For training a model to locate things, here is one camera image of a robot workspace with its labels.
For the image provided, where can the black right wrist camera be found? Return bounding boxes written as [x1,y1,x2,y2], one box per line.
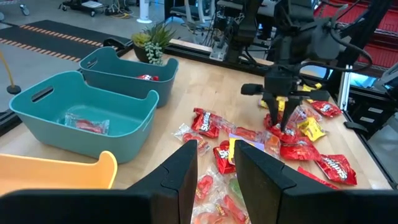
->
[306,18,343,63]

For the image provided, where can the orange gummy in clear wrapper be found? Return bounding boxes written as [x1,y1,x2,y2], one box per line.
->
[261,130,282,156]

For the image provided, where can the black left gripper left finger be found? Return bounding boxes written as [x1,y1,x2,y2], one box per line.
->
[0,139,199,224]

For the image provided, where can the yellow cable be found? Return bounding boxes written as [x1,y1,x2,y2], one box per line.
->
[0,51,15,90]

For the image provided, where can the grey monitor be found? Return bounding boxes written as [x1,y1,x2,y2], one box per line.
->
[374,60,398,102]

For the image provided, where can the red Skittles pack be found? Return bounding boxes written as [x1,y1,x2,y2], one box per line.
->
[264,113,301,144]
[297,166,340,190]
[279,136,321,162]
[213,140,237,175]
[310,100,343,118]
[315,154,358,186]
[191,108,221,139]
[136,74,160,82]

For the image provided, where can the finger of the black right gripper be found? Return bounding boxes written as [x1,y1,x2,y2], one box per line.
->
[281,96,301,131]
[266,96,280,125]

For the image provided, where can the light teal plastic bin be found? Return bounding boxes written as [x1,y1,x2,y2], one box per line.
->
[8,70,160,164]

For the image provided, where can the black orange-striped floor mat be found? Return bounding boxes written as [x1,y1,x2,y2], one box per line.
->
[0,19,131,63]

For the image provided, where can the dark teal plastic bin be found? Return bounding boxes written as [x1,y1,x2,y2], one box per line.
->
[79,46,180,108]

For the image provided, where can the white column fan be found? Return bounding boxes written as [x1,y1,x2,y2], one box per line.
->
[136,0,153,24]

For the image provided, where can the red shelving rack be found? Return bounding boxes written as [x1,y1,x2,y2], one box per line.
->
[313,0,398,69]

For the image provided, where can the red gummy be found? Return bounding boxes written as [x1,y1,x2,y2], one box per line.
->
[214,116,259,141]
[217,194,249,224]
[195,174,215,200]
[172,123,211,156]
[63,112,110,135]

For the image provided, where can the potted artificial succulent plant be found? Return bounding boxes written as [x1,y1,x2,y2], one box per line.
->
[131,22,177,66]

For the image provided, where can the yellow plastic bin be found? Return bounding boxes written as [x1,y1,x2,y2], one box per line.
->
[0,151,118,197]

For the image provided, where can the black wheeled cart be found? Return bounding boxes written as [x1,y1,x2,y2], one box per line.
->
[58,0,106,16]

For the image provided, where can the yellow candy pack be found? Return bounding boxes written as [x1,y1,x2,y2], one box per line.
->
[228,133,265,166]
[297,116,327,142]
[259,96,289,112]

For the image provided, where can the green gummy in clear wrapper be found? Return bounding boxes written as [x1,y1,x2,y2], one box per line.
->
[228,177,245,200]

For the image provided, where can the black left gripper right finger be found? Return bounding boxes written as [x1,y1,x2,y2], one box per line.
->
[234,139,398,224]

